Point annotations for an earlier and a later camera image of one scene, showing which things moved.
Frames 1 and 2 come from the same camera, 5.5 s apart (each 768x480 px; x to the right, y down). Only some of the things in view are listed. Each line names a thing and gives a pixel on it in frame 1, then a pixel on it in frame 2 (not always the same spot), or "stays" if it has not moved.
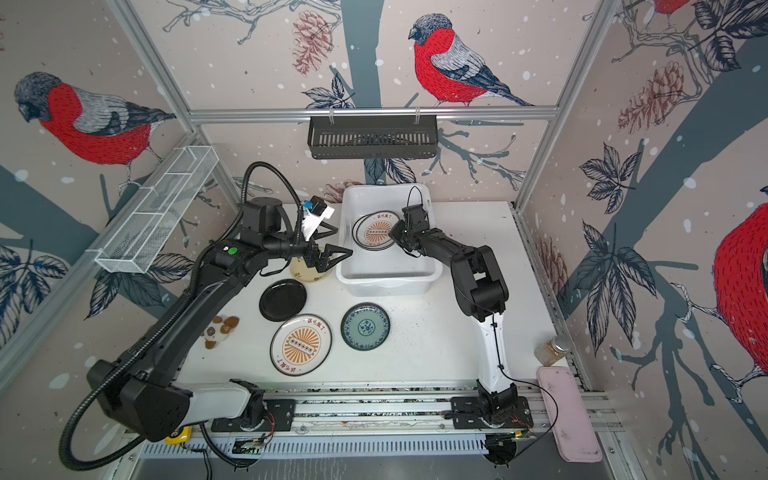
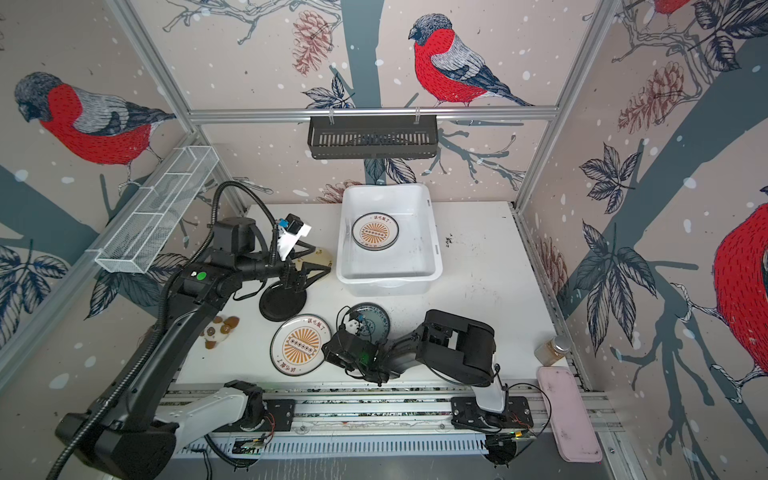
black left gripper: [323, 261] → [301, 280]
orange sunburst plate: [371, 231] stays
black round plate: [282, 299] stays
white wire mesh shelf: [158, 210] stays
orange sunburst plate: [300, 345] stays
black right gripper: [397, 231] → [332, 352]
